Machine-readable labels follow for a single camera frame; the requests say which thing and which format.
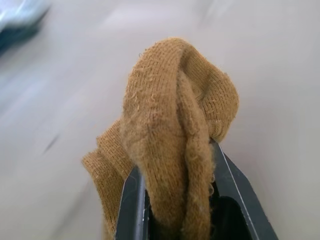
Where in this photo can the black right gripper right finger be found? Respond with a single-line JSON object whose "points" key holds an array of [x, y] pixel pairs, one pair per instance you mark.
{"points": [[232, 207]]}

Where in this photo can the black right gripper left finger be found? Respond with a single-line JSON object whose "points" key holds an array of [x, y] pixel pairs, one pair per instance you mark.
{"points": [[132, 207]]}

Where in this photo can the mustard yellow sock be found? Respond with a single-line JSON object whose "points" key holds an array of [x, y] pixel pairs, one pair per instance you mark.
{"points": [[162, 112]]}

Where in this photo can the light blue sock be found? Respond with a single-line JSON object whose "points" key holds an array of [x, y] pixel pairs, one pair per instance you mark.
{"points": [[17, 10]]}

